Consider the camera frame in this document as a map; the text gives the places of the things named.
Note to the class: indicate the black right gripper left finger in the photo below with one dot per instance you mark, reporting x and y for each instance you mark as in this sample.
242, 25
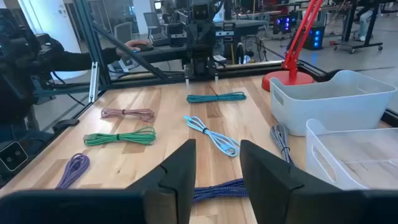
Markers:
168, 186

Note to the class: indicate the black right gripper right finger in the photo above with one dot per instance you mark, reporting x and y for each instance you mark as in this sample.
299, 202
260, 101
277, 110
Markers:
270, 186

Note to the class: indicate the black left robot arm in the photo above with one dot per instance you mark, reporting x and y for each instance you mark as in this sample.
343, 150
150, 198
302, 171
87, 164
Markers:
202, 70

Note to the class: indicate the dark office desk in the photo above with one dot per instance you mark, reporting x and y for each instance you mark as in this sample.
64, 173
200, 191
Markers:
164, 52

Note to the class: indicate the grey office chair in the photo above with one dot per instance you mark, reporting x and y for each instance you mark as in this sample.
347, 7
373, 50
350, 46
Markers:
151, 21
123, 32

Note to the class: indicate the clear plastic bin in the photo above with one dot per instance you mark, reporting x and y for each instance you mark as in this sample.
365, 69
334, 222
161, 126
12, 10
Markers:
317, 161

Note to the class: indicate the black computer mouse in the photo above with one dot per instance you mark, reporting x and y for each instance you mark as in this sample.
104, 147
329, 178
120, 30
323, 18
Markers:
144, 47

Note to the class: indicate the person's hand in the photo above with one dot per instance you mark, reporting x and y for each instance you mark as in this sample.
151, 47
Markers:
132, 44

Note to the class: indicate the computer tower blue lights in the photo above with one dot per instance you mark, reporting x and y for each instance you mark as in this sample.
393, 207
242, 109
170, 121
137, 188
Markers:
284, 23
314, 38

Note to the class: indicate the white opaque plastic bin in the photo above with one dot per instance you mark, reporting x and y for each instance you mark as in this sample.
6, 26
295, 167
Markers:
311, 105

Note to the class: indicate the red desk lamp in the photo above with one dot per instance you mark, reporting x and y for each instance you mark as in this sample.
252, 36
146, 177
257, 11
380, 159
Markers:
290, 79

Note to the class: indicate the black table edge clamp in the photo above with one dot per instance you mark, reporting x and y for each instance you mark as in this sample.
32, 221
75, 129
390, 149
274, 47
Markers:
65, 124

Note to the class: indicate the person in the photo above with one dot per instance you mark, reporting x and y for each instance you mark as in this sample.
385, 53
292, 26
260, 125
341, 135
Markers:
18, 77
364, 25

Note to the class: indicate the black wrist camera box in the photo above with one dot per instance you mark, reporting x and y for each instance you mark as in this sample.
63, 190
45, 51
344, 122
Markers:
200, 11

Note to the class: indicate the black aluminium table frame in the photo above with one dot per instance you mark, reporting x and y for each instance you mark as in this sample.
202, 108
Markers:
248, 69

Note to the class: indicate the black table-level camera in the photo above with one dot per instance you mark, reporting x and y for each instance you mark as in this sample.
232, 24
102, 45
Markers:
12, 155

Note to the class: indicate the black wheeled workstation frame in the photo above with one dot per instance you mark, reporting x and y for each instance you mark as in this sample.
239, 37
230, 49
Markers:
370, 31

